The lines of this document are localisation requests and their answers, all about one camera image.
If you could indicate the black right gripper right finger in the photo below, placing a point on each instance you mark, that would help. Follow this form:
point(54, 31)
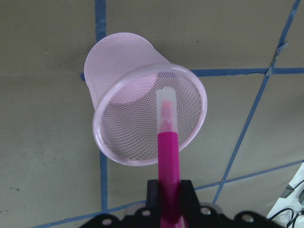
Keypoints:
point(197, 214)

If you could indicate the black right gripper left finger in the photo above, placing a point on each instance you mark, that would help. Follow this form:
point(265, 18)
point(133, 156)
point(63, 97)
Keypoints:
point(147, 214)

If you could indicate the pink pen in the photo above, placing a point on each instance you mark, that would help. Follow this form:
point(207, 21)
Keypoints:
point(168, 158)

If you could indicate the pink mesh cup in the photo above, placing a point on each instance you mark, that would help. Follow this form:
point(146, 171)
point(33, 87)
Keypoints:
point(123, 72)

